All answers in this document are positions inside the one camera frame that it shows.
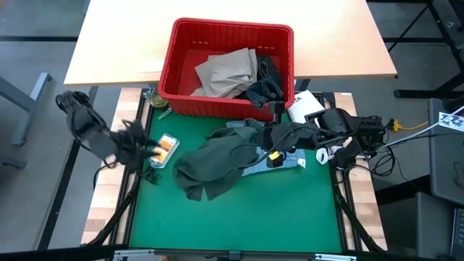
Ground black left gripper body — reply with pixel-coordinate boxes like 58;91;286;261
110;118;157;173

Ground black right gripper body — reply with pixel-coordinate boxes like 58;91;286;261
259;122;320;152

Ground light blue denim jeans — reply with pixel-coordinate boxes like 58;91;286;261
226;119;307;178

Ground dark green garment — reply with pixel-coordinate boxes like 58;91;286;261
173;125;272;202

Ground red plastic laundry bin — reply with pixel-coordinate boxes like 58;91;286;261
157;17;296;123

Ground dark denim garment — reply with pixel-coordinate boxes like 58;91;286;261
245;54;286;111

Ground white tote bag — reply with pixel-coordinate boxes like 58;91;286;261
288;90;329;166

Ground beige garment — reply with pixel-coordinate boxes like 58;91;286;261
190;47;260;99

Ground white label strip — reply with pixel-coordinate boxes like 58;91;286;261
136;58;167;73

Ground green table mat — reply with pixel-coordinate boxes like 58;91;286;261
128;108;344;254

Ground light wooden desk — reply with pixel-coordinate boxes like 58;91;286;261
64;0;398;87

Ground grey desk leg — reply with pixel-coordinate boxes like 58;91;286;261
0;72;54;146

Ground dark grey box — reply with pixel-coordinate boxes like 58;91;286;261
376;191;457;260

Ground grey plastic case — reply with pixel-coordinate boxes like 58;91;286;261
427;97;464;206

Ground white logo tag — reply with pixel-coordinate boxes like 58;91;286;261
438;111;464;133

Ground dark keyboard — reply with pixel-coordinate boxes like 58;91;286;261
451;208;464;258

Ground black aluminium frame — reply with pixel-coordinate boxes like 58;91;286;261
0;86;389;261

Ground black cable bundle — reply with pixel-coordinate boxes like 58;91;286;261
358;123;464;178

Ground silver frame bracket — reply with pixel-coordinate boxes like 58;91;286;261
113;249;156;261
314;253;358;261

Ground white cable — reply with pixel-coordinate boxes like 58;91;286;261
384;104;464;149

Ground black desk frame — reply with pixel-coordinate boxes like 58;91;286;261
384;0;464;99

